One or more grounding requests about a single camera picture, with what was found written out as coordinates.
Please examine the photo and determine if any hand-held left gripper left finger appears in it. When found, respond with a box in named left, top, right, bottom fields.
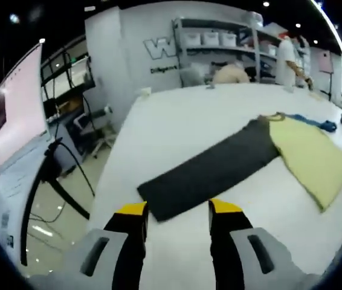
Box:
left=62, top=201, right=150, bottom=290

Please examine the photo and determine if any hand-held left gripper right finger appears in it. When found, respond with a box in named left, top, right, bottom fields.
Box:
left=208, top=198, right=298, bottom=290

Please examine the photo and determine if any yellow grey blue garment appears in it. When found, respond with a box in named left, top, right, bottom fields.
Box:
left=137, top=111, right=342, bottom=224

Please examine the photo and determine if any pink board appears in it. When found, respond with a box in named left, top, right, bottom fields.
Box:
left=318, top=50, right=332, bottom=74

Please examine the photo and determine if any white office chair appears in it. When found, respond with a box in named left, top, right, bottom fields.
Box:
left=91, top=105, right=118, bottom=158

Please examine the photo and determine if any grey metal shelf rack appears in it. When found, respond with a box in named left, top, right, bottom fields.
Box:
left=172, top=16, right=311, bottom=85

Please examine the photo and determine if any large pink-lit monitor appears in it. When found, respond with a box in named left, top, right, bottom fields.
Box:
left=0, top=42, right=51, bottom=170

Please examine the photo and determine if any white storage bin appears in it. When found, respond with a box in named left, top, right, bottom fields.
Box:
left=221, top=31, right=238, bottom=47
left=203, top=31, right=220, bottom=47
left=184, top=31, right=202, bottom=47

